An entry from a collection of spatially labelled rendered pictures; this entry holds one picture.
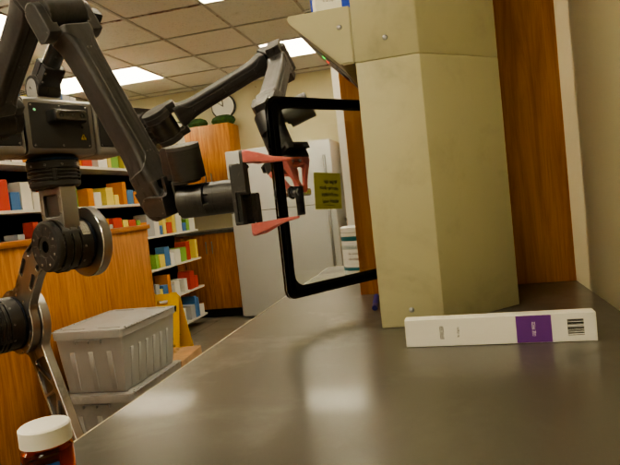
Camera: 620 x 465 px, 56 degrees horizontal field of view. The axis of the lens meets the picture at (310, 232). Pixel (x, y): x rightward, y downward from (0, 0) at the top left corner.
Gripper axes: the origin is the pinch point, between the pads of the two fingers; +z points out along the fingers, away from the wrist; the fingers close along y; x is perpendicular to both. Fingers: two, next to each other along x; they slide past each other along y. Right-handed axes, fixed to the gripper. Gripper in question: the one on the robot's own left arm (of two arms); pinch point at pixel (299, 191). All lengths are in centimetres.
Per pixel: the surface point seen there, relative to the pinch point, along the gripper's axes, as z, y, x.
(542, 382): 49, -43, 17
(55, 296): -65, 228, -20
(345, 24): -15.2, -32.5, 4.8
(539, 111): 2, -33, -46
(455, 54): -4.4, -39.5, -11.0
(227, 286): -117, 448, -268
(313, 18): -18.9, -29.2, 8.0
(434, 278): 29.7, -21.0, -1.6
